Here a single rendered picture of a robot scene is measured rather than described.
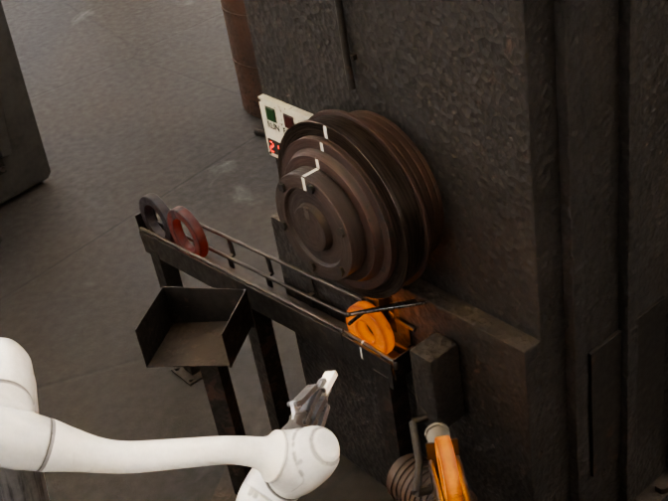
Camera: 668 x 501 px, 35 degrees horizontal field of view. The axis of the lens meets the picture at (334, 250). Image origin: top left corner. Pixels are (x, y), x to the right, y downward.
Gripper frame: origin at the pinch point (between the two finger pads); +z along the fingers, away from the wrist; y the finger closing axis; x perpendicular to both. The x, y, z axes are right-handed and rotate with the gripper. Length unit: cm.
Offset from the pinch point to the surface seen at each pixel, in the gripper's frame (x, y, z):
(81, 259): -208, 35, 139
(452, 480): 27.4, 20.4, -11.2
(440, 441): 24.1, 15.9, -4.0
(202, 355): -61, 11, 30
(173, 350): -71, 9, 31
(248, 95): -188, 33, 276
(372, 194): 17.2, -32.1, 25.0
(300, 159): -2, -40, 34
